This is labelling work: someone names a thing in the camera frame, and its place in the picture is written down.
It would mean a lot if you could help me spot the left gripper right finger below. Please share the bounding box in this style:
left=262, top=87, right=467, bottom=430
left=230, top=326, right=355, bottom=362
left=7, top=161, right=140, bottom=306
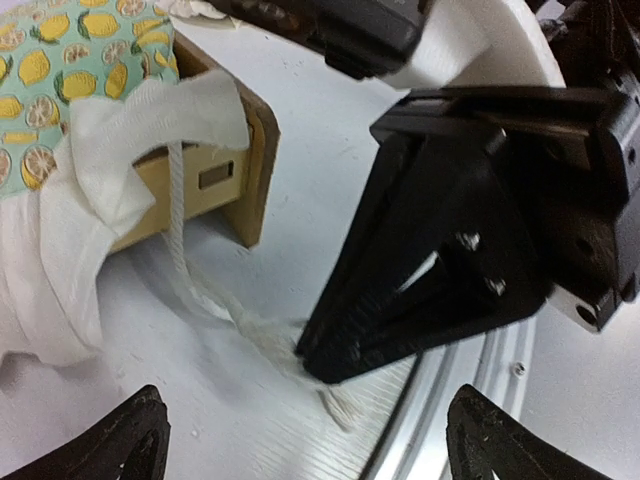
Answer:
left=446, top=384, right=603, bottom=479

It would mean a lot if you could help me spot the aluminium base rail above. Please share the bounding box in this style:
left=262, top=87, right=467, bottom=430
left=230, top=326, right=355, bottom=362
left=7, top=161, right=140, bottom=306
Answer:
left=360, top=317, right=537, bottom=479

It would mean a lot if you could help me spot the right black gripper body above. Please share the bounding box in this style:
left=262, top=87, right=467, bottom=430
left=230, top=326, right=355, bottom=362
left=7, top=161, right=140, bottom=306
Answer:
left=371, top=73, right=639, bottom=332

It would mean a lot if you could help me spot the wooden pet bed frame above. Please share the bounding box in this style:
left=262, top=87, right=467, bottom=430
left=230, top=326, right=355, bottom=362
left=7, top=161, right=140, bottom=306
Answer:
left=107, top=37, right=280, bottom=256

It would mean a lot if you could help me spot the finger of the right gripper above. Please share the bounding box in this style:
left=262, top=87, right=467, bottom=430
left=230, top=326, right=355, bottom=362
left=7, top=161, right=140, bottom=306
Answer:
left=296, top=137, right=545, bottom=384

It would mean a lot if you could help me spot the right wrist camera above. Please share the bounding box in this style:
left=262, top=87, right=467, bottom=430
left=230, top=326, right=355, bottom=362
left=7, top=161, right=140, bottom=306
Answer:
left=211, top=0, right=565, bottom=89

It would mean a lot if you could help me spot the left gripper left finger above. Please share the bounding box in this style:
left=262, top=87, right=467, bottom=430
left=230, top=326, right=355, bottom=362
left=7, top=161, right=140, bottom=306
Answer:
left=6, top=385, right=170, bottom=480

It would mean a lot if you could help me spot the lemon print ruffled mattress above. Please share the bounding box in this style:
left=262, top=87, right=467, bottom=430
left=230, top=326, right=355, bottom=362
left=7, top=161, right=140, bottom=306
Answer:
left=1, top=1, right=358, bottom=429

